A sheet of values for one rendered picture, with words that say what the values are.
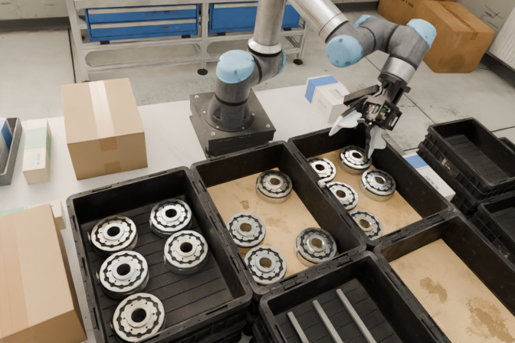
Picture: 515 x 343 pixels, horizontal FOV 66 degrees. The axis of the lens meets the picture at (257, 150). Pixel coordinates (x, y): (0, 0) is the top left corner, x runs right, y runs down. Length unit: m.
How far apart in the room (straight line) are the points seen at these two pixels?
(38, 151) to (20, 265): 0.48
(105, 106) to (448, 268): 1.11
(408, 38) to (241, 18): 2.06
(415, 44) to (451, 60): 2.84
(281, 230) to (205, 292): 0.26
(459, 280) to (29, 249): 1.03
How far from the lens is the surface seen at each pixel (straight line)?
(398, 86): 1.00
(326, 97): 1.62
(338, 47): 0.96
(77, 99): 1.41
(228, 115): 1.34
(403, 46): 1.04
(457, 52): 3.85
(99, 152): 1.29
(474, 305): 1.15
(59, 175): 1.40
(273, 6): 1.27
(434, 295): 1.11
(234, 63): 1.27
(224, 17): 2.94
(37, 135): 1.46
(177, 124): 1.52
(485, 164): 2.17
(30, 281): 1.00
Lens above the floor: 1.68
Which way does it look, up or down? 43 degrees down
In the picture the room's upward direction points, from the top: 10 degrees clockwise
